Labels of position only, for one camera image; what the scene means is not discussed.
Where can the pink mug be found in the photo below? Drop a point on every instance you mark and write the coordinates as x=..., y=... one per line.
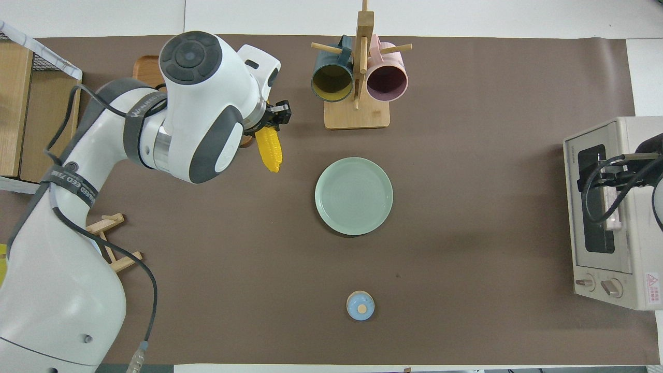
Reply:
x=387, y=80

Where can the yellow corn cob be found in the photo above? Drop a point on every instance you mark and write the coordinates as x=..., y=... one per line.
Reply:
x=269, y=147

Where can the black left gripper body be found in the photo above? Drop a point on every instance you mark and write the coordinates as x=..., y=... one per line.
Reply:
x=264, y=118

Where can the pale green plate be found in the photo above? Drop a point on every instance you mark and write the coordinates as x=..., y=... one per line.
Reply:
x=354, y=196

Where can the yellow plate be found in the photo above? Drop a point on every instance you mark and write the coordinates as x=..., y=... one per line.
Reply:
x=2, y=264

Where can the wooden mug rack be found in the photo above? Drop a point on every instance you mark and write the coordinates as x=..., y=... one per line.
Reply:
x=357, y=116

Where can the wooden plate rack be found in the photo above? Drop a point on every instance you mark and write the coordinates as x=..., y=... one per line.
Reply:
x=124, y=261

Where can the small blue call bell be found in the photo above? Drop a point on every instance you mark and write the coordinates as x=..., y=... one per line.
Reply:
x=360, y=305

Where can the wooden serving tray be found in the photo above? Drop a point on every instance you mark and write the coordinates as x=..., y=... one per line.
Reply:
x=145, y=70

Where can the white toaster oven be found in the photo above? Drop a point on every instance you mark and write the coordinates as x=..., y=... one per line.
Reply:
x=645, y=259

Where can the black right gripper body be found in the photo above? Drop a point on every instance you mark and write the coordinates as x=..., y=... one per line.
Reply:
x=650, y=168

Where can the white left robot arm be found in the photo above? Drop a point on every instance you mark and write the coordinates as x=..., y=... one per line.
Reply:
x=52, y=290

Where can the dark blue mug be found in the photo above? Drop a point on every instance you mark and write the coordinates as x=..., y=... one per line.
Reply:
x=331, y=83

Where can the brown table mat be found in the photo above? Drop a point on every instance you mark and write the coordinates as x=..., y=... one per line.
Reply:
x=456, y=155

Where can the white checked cloth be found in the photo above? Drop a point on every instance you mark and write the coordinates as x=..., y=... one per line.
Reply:
x=52, y=58

